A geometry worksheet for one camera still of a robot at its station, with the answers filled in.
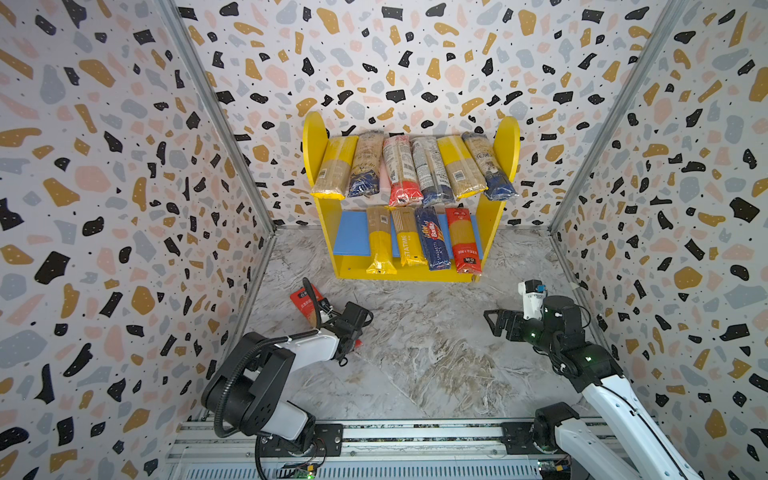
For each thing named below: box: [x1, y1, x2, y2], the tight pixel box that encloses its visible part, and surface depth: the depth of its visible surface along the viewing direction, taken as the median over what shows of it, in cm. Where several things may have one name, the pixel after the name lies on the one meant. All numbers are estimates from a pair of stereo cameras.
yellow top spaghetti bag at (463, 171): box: [437, 135, 489, 198], surface depth 77 cm
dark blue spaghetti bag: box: [348, 131, 384, 198], surface depth 77 cm
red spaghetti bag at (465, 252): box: [445, 208, 482, 275], surface depth 97 cm
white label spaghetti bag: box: [411, 135, 455, 206], surface depth 76 cm
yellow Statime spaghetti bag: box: [391, 206, 428, 267], surface depth 98 cm
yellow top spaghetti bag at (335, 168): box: [310, 136, 358, 201], surface depth 76 cm
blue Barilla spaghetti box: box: [415, 206, 451, 271], surface depth 96 cm
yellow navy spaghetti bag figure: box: [462, 131, 520, 201], surface depth 76 cm
